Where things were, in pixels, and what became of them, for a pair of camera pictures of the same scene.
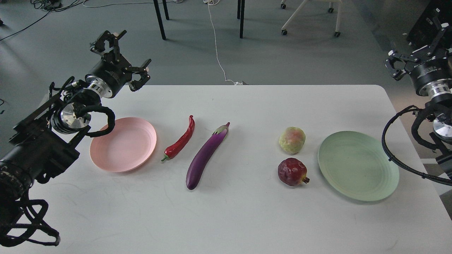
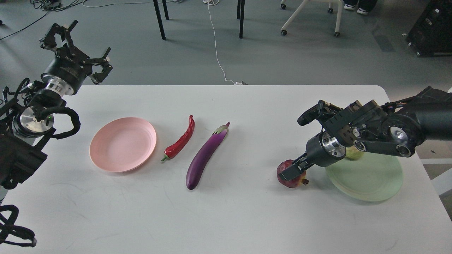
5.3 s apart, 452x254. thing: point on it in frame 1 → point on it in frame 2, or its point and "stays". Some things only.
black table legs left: [155, 2] stays
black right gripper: [430, 69] → [323, 150]
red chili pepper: [171, 151] stays
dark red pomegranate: [292, 171] stays
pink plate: [129, 145] stays
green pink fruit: [292, 139] → [353, 153]
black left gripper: [112, 72] → [66, 73]
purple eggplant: [198, 166] stays
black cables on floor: [48, 5] stays
